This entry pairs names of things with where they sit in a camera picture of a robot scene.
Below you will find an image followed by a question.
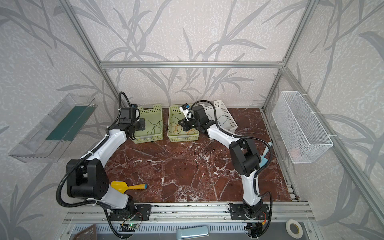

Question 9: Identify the black cable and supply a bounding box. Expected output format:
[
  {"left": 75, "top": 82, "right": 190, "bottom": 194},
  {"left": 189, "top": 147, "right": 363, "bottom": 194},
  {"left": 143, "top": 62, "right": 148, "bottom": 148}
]
[{"left": 140, "top": 115, "right": 187, "bottom": 137}]

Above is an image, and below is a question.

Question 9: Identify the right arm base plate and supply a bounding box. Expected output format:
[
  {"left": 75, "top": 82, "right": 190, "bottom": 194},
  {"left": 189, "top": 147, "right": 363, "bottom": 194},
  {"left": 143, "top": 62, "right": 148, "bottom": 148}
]
[{"left": 227, "top": 202, "right": 271, "bottom": 221}]

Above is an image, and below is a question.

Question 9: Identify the white tape roll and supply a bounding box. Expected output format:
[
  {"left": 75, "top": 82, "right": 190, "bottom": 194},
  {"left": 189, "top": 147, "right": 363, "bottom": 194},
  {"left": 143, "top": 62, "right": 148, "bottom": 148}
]
[{"left": 286, "top": 219, "right": 304, "bottom": 240}]

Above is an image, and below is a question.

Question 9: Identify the light green basket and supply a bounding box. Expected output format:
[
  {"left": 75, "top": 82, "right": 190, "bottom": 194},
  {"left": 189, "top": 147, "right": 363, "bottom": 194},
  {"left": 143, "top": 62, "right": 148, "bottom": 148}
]
[
  {"left": 133, "top": 104, "right": 164, "bottom": 144},
  {"left": 167, "top": 105, "right": 200, "bottom": 143}
]

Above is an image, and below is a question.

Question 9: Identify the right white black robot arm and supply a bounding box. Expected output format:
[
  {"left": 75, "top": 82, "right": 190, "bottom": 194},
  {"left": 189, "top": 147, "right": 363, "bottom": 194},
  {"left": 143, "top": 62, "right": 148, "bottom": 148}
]
[{"left": 178, "top": 100, "right": 273, "bottom": 220}]

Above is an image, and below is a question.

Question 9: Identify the clear plastic wall shelf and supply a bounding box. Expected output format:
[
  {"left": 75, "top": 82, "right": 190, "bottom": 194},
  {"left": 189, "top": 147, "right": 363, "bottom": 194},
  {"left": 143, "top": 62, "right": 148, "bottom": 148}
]
[{"left": 9, "top": 94, "right": 98, "bottom": 163}]

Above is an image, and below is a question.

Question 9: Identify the white perforated plastic basket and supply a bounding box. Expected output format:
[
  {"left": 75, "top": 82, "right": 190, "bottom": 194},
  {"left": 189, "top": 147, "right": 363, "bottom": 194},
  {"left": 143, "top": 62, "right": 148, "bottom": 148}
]
[{"left": 204, "top": 100, "right": 238, "bottom": 133}]

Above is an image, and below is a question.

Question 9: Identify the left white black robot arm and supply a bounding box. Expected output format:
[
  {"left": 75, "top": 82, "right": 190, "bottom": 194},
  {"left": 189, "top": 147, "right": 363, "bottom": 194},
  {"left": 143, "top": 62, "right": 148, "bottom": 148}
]
[{"left": 56, "top": 92, "right": 146, "bottom": 216}]

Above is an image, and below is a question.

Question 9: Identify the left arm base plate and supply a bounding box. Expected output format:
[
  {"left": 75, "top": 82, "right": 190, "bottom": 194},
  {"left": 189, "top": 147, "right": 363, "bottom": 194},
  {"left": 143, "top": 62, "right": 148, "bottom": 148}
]
[{"left": 109, "top": 204, "right": 152, "bottom": 221}]

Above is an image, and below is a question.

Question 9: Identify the yellow toy shovel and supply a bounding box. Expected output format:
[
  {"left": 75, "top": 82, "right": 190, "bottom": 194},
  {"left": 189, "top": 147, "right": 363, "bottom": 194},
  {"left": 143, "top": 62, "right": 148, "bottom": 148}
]
[{"left": 111, "top": 181, "right": 148, "bottom": 194}]

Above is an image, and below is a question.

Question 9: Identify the light blue flat box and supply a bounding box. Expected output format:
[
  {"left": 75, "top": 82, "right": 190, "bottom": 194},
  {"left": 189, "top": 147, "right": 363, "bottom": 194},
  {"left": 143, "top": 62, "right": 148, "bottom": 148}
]
[{"left": 176, "top": 226, "right": 210, "bottom": 240}]

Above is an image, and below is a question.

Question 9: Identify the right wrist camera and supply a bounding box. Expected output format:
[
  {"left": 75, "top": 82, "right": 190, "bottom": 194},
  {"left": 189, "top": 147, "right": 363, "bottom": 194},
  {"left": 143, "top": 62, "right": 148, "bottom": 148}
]
[{"left": 179, "top": 104, "right": 193, "bottom": 121}]

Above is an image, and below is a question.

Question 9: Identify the white wire mesh basket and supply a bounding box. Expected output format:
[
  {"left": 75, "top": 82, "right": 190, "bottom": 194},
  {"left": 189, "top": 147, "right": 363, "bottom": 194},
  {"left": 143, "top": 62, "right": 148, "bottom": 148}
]
[{"left": 272, "top": 91, "right": 334, "bottom": 164}]

